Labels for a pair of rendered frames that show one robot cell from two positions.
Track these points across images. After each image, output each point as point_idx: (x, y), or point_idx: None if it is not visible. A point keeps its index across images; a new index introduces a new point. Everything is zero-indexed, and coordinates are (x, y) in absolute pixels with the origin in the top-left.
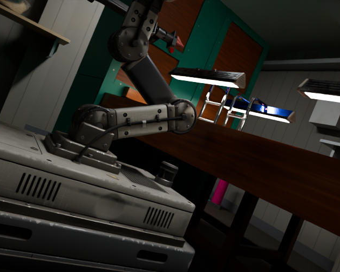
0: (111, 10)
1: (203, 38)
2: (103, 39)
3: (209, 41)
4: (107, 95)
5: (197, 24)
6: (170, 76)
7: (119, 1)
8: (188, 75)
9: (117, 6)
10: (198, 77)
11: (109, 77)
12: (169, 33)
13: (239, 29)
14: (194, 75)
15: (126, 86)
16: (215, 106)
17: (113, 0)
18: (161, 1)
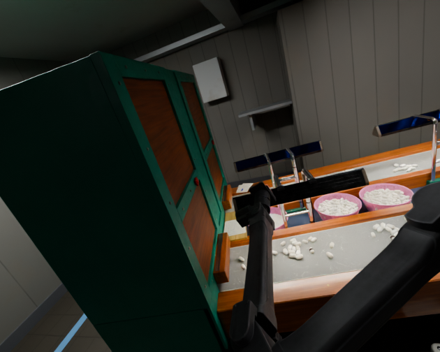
0: (68, 219)
1: (187, 130)
2: (114, 266)
3: (188, 126)
4: (229, 312)
5: (181, 123)
6: (204, 201)
7: (267, 265)
8: (279, 202)
9: (272, 272)
10: (301, 199)
11: (209, 298)
12: (267, 195)
13: (184, 84)
14: (291, 200)
15: (212, 272)
16: (214, 172)
17: (271, 280)
18: None
